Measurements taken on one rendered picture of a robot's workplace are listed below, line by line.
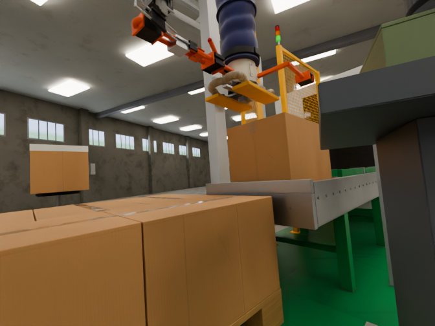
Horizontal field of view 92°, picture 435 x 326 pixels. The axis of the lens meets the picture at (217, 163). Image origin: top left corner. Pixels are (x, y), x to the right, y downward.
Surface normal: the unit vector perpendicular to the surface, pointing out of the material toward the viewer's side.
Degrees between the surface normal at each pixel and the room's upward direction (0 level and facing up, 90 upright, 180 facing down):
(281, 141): 90
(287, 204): 90
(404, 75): 90
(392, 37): 90
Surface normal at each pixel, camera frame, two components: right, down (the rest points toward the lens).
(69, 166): 0.66, -0.10
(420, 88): -0.44, -0.04
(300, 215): -0.74, 0.00
